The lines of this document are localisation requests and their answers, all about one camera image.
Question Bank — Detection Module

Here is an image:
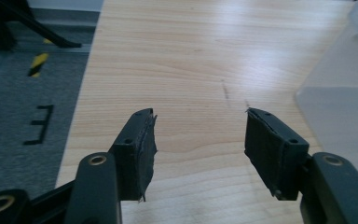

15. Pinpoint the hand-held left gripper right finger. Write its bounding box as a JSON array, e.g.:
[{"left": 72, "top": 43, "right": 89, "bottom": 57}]
[{"left": 244, "top": 107, "right": 310, "bottom": 202}]

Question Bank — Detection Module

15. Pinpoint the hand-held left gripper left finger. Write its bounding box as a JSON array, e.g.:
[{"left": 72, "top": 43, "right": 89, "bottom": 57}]
[{"left": 109, "top": 107, "right": 158, "bottom": 203}]

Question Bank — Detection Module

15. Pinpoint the clear plastic storage box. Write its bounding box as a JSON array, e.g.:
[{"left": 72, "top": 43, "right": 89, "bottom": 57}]
[{"left": 294, "top": 0, "right": 358, "bottom": 189}]

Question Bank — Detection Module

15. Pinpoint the yellow black striped tape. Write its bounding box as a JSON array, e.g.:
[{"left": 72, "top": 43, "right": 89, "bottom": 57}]
[{"left": 27, "top": 52, "right": 50, "bottom": 78}]

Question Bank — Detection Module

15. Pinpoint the black metal stand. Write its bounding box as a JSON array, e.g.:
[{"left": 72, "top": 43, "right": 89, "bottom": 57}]
[{"left": 0, "top": 0, "right": 83, "bottom": 52}]

